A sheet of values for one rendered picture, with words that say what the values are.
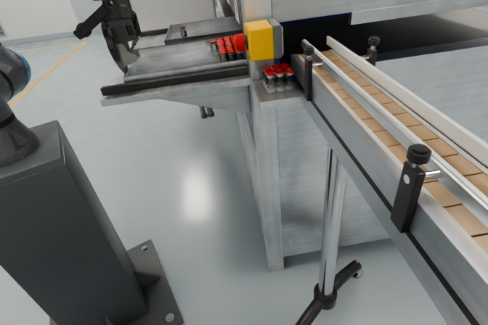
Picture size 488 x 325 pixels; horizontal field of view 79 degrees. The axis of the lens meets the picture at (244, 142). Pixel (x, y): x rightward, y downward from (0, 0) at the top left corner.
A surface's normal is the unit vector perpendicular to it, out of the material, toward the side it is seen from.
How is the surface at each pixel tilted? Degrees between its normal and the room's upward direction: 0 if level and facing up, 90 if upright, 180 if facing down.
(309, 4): 90
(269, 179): 90
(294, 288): 0
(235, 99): 90
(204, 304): 0
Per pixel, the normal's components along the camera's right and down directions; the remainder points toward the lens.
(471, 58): 0.13, 0.55
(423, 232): -0.99, 0.15
